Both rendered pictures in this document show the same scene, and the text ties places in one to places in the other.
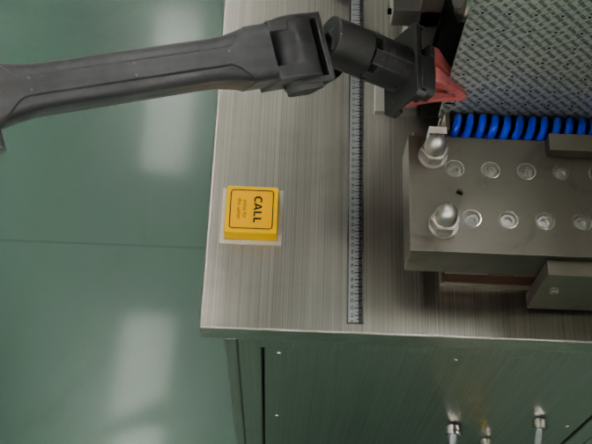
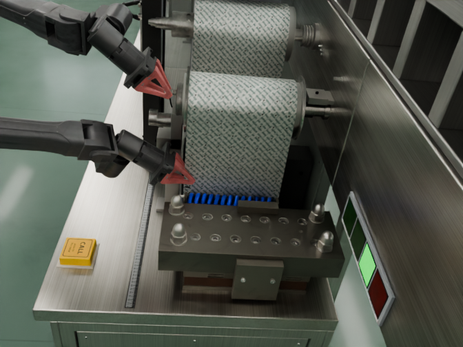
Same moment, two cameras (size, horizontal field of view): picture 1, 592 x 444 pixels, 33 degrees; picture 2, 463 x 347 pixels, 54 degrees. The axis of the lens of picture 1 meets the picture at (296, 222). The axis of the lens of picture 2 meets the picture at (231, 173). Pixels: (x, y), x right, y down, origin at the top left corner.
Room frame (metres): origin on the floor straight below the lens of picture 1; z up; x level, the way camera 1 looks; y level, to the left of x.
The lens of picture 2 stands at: (-0.18, -0.21, 1.73)
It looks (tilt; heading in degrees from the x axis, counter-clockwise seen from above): 36 degrees down; 355
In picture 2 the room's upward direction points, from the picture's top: 7 degrees clockwise
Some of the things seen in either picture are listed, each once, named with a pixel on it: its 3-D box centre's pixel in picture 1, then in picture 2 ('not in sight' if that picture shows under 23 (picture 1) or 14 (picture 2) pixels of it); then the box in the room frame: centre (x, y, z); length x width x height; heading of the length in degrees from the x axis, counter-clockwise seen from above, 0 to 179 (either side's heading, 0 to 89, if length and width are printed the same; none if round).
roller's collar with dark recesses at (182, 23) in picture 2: not in sight; (183, 25); (1.00, -0.14, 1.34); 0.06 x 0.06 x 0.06; 1
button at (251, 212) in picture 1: (251, 213); (78, 251); (0.59, 0.06, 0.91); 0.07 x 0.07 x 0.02; 1
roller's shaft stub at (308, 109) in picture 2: not in sight; (313, 109); (0.76, -0.46, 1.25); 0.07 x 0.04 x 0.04; 91
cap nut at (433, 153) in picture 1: (435, 147); (176, 203); (0.62, -0.16, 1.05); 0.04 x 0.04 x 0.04
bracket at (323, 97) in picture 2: not in sight; (319, 96); (0.76, -0.47, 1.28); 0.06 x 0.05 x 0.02; 91
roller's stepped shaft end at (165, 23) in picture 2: not in sight; (160, 23); (1.00, -0.08, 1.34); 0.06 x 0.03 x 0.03; 91
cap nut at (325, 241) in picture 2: not in sight; (326, 239); (0.54, -0.50, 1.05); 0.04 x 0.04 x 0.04
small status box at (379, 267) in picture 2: not in sight; (364, 251); (0.37, -0.50, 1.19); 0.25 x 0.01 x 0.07; 1
